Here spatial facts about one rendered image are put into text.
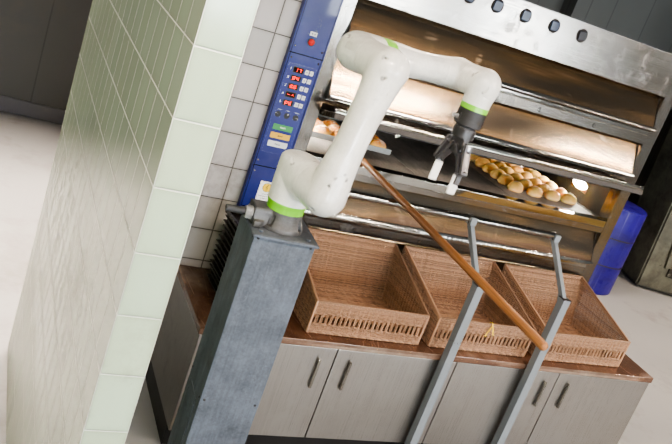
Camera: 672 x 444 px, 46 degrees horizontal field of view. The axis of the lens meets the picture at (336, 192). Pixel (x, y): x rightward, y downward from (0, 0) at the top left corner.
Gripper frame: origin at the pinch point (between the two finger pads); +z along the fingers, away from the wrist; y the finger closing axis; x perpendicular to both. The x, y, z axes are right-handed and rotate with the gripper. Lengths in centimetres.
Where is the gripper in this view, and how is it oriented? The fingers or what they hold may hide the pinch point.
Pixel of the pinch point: (441, 183)
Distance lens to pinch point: 265.8
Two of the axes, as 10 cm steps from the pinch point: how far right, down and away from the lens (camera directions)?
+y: 3.2, 3.6, -8.8
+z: -3.6, 9.0, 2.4
